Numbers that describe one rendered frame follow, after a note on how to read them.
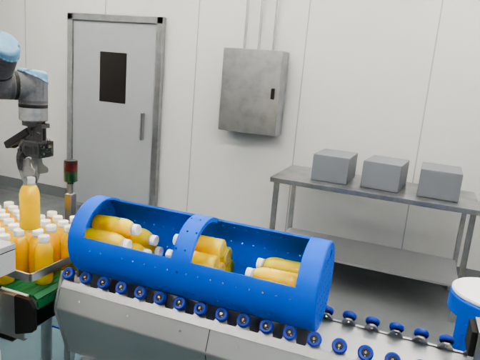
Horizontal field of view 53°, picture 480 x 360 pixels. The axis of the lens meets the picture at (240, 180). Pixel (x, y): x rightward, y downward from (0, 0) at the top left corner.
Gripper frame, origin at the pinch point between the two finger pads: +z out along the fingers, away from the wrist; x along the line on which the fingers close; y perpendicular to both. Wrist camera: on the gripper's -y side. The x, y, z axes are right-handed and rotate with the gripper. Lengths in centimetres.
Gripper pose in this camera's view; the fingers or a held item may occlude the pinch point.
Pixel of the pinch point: (29, 179)
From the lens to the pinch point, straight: 177.7
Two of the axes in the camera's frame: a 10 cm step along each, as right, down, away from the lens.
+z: -0.8, 9.7, 2.1
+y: 9.3, 1.5, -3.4
